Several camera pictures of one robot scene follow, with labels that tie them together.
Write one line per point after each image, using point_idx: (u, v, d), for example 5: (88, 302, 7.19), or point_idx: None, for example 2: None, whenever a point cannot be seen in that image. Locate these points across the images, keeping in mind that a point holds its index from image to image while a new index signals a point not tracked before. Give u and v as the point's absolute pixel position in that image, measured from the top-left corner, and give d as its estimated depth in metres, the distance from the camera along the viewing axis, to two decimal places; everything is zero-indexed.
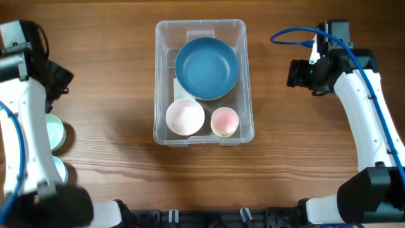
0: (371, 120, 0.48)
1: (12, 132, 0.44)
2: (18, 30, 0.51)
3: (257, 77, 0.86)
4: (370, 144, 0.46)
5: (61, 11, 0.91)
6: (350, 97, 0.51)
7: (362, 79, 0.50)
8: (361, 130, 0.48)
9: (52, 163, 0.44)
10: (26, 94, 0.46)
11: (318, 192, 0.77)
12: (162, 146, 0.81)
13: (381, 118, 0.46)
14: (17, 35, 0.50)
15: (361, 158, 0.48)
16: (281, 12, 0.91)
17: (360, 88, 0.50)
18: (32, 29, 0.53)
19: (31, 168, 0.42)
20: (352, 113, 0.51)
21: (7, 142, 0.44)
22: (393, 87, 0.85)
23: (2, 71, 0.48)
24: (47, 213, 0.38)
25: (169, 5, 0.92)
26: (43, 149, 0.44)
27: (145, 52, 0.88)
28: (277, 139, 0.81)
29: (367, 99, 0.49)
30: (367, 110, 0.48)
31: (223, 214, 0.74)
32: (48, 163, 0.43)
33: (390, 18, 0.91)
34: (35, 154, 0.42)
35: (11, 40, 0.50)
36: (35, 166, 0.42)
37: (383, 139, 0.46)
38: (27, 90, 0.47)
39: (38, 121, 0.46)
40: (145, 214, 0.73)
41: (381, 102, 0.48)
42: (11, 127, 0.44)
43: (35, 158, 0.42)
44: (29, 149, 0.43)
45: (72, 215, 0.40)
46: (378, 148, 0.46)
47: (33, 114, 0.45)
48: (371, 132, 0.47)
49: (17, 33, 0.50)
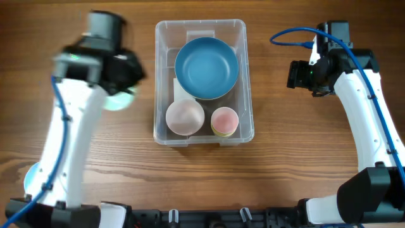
0: (371, 120, 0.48)
1: (59, 131, 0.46)
2: (104, 23, 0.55)
3: (257, 76, 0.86)
4: (370, 145, 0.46)
5: (61, 11, 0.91)
6: (350, 97, 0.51)
7: (362, 79, 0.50)
8: (361, 130, 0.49)
9: (79, 187, 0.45)
10: (87, 102, 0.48)
11: (318, 192, 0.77)
12: (162, 146, 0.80)
13: (381, 118, 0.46)
14: (102, 26, 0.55)
15: (361, 158, 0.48)
16: (281, 12, 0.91)
17: (360, 88, 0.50)
18: (117, 24, 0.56)
19: (59, 183, 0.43)
20: (352, 113, 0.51)
21: (52, 140, 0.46)
22: (393, 87, 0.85)
23: (75, 66, 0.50)
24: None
25: (169, 5, 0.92)
26: (78, 166, 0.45)
27: (144, 51, 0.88)
28: (277, 139, 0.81)
29: (368, 99, 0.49)
30: (367, 110, 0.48)
31: (223, 214, 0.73)
32: (74, 182, 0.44)
33: (390, 18, 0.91)
34: (70, 158, 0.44)
35: (94, 29, 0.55)
36: (62, 182, 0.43)
37: (384, 139, 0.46)
38: (88, 99, 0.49)
39: (84, 133, 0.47)
40: (146, 214, 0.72)
41: (381, 102, 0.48)
42: (60, 129, 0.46)
43: (66, 173, 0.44)
44: (68, 154, 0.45)
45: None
46: (378, 148, 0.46)
47: (82, 128, 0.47)
48: (371, 132, 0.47)
49: (102, 25, 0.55)
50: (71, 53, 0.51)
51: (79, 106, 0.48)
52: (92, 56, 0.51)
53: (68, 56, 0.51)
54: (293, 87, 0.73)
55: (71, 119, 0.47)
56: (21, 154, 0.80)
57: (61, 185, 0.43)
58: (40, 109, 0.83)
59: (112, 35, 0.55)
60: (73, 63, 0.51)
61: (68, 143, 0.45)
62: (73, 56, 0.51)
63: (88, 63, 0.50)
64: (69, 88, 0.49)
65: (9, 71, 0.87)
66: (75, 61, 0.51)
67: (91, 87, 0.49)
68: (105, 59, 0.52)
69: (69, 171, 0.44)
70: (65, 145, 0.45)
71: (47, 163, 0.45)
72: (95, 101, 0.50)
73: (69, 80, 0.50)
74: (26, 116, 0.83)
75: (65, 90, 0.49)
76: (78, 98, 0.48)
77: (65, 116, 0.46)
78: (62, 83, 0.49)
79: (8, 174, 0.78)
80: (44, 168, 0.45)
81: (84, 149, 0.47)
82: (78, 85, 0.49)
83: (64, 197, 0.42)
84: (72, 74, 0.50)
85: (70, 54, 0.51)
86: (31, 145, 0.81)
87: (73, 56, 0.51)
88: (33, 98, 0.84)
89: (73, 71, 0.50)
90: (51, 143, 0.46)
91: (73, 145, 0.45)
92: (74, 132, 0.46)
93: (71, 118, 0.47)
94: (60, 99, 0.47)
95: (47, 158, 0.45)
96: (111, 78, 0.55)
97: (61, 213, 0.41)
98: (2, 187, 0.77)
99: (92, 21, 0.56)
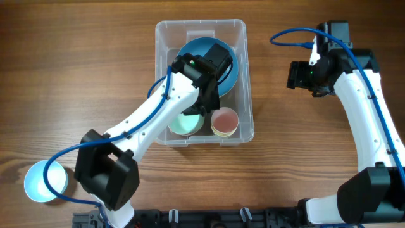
0: (371, 120, 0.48)
1: (155, 101, 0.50)
2: (221, 56, 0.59)
3: (257, 77, 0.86)
4: (370, 145, 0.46)
5: (61, 11, 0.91)
6: (350, 97, 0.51)
7: (362, 79, 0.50)
8: (361, 130, 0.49)
9: (145, 151, 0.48)
10: (185, 94, 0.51)
11: (318, 192, 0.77)
12: (162, 146, 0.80)
13: (381, 118, 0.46)
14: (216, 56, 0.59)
15: (361, 158, 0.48)
16: (281, 12, 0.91)
17: (360, 88, 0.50)
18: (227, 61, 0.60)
19: (138, 137, 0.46)
20: (352, 113, 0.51)
21: (147, 102, 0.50)
22: (393, 88, 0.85)
23: (192, 69, 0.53)
24: (114, 178, 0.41)
25: (169, 5, 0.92)
26: (151, 136, 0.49)
27: (144, 51, 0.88)
28: (277, 139, 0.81)
29: (367, 99, 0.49)
30: (367, 110, 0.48)
31: (223, 214, 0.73)
32: (143, 146, 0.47)
33: (390, 18, 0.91)
34: (149, 130, 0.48)
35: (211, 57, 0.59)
36: (138, 138, 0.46)
37: (383, 139, 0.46)
38: (187, 94, 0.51)
39: (166, 118, 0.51)
40: (146, 214, 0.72)
41: (381, 102, 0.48)
42: (156, 101, 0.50)
43: (145, 133, 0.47)
44: (154, 121, 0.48)
45: (121, 193, 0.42)
46: (378, 148, 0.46)
47: (169, 111, 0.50)
48: (370, 133, 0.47)
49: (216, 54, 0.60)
50: (192, 60, 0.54)
51: (179, 91, 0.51)
52: (200, 70, 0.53)
53: (187, 63, 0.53)
54: (293, 87, 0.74)
55: (169, 98, 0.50)
56: (21, 154, 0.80)
57: (138, 139, 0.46)
58: (40, 110, 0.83)
59: (220, 65, 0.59)
60: (191, 67, 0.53)
61: (159, 112, 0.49)
62: (192, 63, 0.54)
63: (198, 73, 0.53)
64: (176, 76, 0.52)
65: (9, 71, 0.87)
66: (188, 69, 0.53)
67: (195, 86, 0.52)
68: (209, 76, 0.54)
69: (147, 132, 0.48)
70: (157, 113, 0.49)
71: (136, 118, 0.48)
72: (189, 99, 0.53)
73: (181, 74, 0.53)
74: (26, 116, 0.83)
75: (175, 78, 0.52)
76: (181, 87, 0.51)
77: (167, 94, 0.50)
78: (177, 74, 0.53)
79: (8, 174, 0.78)
80: (131, 121, 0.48)
81: (164, 124, 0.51)
82: (186, 80, 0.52)
83: (135, 149, 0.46)
84: (185, 73, 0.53)
85: (190, 61, 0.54)
86: (31, 145, 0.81)
87: (191, 63, 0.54)
88: (33, 99, 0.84)
89: (185, 73, 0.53)
90: (146, 104, 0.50)
91: (157, 121, 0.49)
92: (168, 108, 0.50)
93: (170, 97, 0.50)
94: (168, 82, 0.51)
95: (137, 114, 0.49)
96: (206, 92, 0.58)
97: (124, 162, 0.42)
98: (2, 187, 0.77)
99: (212, 50, 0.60)
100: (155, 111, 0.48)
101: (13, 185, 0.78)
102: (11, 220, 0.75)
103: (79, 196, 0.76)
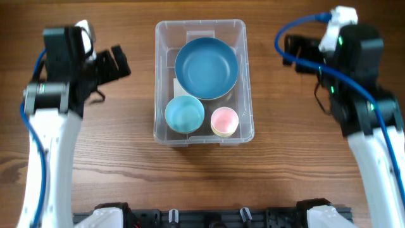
0: (384, 170, 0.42)
1: (57, 159, 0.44)
2: (62, 42, 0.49)
3: (257, 76, 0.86)
4: (385, 203, 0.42)
5: (61, 11, 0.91)
6: (361, 143, 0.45)
7: (371, 117, 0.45)
8: (371, 177, 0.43)
9: (68, 166, 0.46)
10: (62, 131, 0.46)
11: (317, 192, 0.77)
12: (162, 146, 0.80)
13: (397, 168, 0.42)
14: (61, 46, 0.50)
15: (374, 213, 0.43)
16: (281, 12, 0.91)
17: (367, 126, 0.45)
18: (74, 35, 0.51)
19: (47, 215, 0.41)
20: (362, 164, 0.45)
21: (31, 170, 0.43)
22: (393, 87, 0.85)
23: (47, 93, 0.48)
24: None
25: (169, 5, 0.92)
26: (66, 151, 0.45)
27: (144, 51, 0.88)
28: (277, 139, 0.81)
29: (377, 138, 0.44)
30: (378, 152, 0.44)
31: (223, 214, 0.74)
32: (66, 150, 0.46)
33: (388, 18, 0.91)
34: (56, 169, 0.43)
35: (55, 51, 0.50)
36: (53, 158, 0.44)
37: (397, 190, 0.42)
38: (62, 127, 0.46)
39: (67, 147, 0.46)
40: (146, 214, 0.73)
41: (392, 142, 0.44)
42: (37, 163, 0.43)
43: (47, 151, 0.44)
44: (51, 180, 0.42)
45: None
46: (392, 206, 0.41)
47: (64, 150, 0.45)
48: (384, 187, 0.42)
49: (61, 45, 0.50)
50: (41, 84, 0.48)
51: (45, 135, 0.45)
52: (56, 88, 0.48)
53: (36, 89, 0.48)
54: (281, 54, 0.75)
55: (47, 149, 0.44)
56: (21, 154, 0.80)
57: (42, 201, 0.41)
58: None
59: (74, 47, 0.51)
60: (44, 97, 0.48)
61: (47, 166, 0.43)
62: (42, 85, 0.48)
63: (64, 79, 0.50)
64: (45, 133, 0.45)
65: (9, 71, 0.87)
66: (42, 96, 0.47)
67: (64, 113, 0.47)
68: (78, 71, 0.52)
69: (54, 200, 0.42)
70: (45, 175, 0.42)
71: (30, 197, 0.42)
72: (66, 133, 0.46)
73: (42, 109, 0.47)
74: None
75: (38, 128, 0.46)
76: (51, 128, 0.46)
77: (42, 149, 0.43)
78: (36, 116, 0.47)
79: (7, 175, 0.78)
80: (29, 204, 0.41)
81: (68, 145, 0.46)
82: (51, 114, 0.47)
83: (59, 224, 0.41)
84: (44, 101, 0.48)
85: (38, 85, 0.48)
86: None
87: (40, 87, 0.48)
88: None
89: (45, 101, 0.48)
90: (31, 165, 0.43)
91: (54, 164, 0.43)
92: (51, 160, 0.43)
93: (48, 149, 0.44)
94: (33, 134, 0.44)
95: (29, 192, 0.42)
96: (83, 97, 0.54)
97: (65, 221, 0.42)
98: (4, 187, 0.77)
99: (47, 42, 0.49)
100: (43, 170, 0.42)
101: (14, 187, 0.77)
102: (11, 220, 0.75)
103: (81, 196, 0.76)
